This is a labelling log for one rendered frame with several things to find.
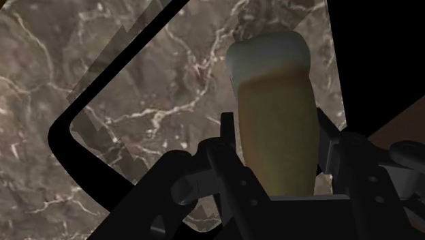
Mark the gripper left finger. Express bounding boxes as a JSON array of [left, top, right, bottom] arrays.
[[86, 112, 277, 240]]

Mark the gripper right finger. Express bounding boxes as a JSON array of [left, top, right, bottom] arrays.
[[315, 108, 425, 240]]

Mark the yellow bottle with white cap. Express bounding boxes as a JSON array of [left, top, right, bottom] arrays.
[[225, 31, 320, 198]]

